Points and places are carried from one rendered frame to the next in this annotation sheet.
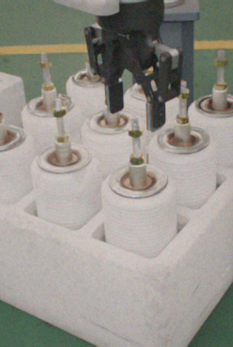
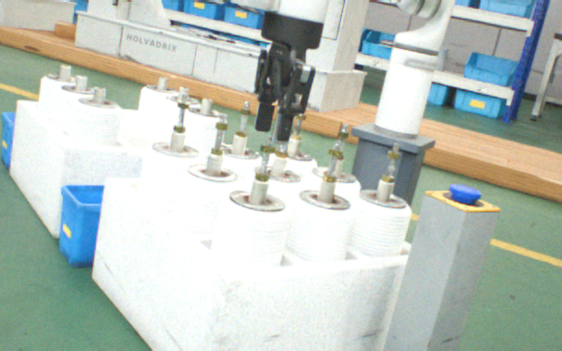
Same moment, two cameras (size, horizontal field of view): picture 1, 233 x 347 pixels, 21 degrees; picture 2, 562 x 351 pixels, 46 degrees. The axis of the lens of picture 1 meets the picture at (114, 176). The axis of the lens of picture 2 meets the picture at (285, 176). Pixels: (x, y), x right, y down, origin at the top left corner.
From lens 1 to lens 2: 0.36 m
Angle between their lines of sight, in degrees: 23
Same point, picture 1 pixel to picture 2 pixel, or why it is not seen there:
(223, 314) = not seen: outside the picture
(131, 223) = (230, 229)
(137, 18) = (287, 31)
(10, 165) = (169, 169)
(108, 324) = (178, 334)
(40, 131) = not seen: hidden behind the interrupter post
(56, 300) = (150, 304)
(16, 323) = (110, 320)
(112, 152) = not seen: hidden behind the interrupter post
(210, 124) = (363, 206)
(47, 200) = (179, 200)
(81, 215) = (202, 227)
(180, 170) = (307, 219)
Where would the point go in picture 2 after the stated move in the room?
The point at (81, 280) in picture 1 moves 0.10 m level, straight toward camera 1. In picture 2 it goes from (173, 279) to (141, 307)
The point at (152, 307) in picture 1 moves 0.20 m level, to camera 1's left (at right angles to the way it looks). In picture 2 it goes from (214, 315) to (74, 266)
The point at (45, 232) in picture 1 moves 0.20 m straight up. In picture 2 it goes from (163, 225) to (187, 84)
